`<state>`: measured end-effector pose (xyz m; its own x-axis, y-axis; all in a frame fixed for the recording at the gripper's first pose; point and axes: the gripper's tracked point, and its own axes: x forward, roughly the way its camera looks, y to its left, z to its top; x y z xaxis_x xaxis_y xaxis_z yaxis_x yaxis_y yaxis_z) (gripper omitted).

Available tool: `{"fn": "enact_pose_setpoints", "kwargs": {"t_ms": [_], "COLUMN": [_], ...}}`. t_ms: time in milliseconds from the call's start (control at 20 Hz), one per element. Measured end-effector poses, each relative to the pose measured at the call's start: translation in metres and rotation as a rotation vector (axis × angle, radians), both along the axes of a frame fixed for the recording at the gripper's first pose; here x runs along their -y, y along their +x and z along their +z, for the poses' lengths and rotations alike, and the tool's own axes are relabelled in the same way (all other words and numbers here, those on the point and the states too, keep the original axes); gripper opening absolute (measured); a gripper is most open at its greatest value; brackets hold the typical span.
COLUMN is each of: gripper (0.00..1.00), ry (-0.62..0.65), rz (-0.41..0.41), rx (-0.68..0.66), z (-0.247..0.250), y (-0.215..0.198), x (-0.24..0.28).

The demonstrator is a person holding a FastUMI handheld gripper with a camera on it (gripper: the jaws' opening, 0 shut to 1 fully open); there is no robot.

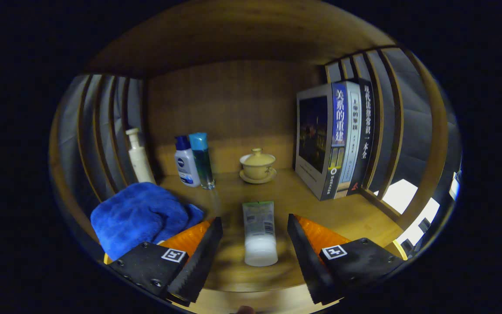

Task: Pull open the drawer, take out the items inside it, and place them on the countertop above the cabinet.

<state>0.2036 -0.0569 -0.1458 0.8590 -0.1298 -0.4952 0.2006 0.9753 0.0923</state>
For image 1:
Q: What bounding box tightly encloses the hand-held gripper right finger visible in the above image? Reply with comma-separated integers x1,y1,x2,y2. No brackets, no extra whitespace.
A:
286,213,405,306

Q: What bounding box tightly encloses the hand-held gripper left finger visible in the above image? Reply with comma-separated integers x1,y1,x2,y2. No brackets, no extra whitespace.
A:
108,216,224,304

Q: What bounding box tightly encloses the white tube with green cap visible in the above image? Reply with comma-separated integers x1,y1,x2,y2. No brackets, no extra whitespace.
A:
242,201,278,267

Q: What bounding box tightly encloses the wooden countertop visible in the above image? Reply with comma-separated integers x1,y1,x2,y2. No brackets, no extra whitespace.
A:
103,168,404,293

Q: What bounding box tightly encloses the wooden cabinet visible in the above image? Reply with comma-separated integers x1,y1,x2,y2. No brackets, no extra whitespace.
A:
48,0,461,314

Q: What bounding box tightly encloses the blue towel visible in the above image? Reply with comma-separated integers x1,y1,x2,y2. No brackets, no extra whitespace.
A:
90,182,205,261

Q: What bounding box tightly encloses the white bottle with blue cap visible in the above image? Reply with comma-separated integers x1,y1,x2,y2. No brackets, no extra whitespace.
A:
174,135,201,188

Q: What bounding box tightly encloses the teal bottle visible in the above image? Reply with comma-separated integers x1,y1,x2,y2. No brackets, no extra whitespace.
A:
189,132,216,190

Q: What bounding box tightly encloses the beige lidded teacup with saucer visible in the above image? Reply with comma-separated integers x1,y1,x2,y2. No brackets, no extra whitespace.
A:
239,147,278,184

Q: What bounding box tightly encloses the white pump bottle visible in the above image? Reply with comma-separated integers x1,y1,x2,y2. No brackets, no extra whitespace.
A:
125,127,156,184

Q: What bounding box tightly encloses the book with pale spine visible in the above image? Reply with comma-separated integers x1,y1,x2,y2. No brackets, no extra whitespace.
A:
335,80,362,199

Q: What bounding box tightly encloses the grey book with blue spine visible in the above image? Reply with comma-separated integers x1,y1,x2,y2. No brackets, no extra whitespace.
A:
295,82,348,201

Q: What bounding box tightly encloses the black book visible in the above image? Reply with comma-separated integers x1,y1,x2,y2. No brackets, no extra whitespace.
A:
347,78,376,195

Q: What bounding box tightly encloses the black backdrop cloth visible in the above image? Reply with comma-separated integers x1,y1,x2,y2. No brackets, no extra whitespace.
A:
55,46,458,218

